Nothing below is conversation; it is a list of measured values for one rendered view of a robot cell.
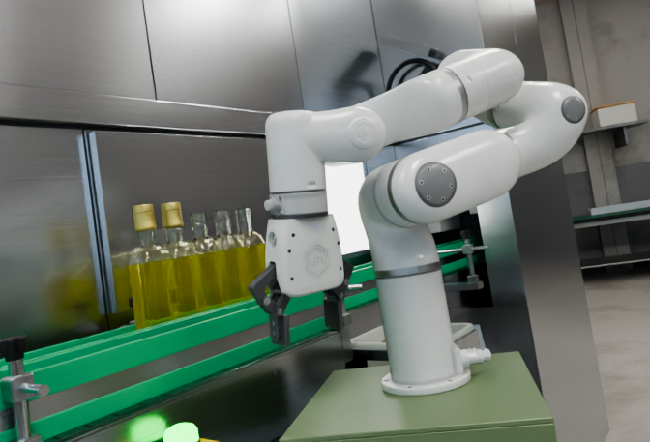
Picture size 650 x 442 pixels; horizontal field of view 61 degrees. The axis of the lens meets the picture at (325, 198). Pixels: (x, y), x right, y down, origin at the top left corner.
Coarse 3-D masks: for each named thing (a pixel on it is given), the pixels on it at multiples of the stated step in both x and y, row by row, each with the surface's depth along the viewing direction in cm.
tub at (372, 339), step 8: (376, 328) 122; (456, 328) 114; (464, 328) 108; (472, 328) 110; (360, 336) 116; (368, 336) 118; (376, 336) 120; (384, 336) 123; (456, 336) 104; (352, 344) 110; (360, 344) 109; (368, 344) 108; (376, 344) 107; (384, 344) 106
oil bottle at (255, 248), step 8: (240, 232) 110; (248, 232) 110; (256, 232) 112; (248, 240) 108; (256, 240) 110; (248, 248) 108; (256, 248) 110; (264, 248) 111; (248, 256) 108; (256, 256) 109; (264, 256) 111; (248, 264) 108; (256, 264) 109; (264, 264) 111; (256, 272) 109
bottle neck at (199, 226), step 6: (192, 216) 102; (198, 216) 101; (204, 216) 102; (192, 222) 102; (198, 222) 101; (204, 222) 102; (192, 228) 102; (198, 228) 101; (204, 228) 102; (192, 234) 102; (198, 234) 101; (204, 234) 102
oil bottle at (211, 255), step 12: (192, 240) 102; (204, 240) 100; (216, 240) 102; (204, 252) 99; (216, 252) 101; (204, 264) 99; (216, 264) 101; (204, 276) 99; (216, 276) 100; (204, 288) 98; (216, 288) 100; (216, 300) 100; (228, 300) 102
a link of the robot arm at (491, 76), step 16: (496, 48) 82; (448, 64) 87; (464, 64) 79; (480, 64) 79; (496, 64) 79; (512, 64) 80; (464, 80) 77; (480, 80) 78; (496, 80) 78; (512, 80) 80; (480, 96) 78; (496, 96) 79; (512, 96) 82; (480, 112) 81; (496, 128) 96
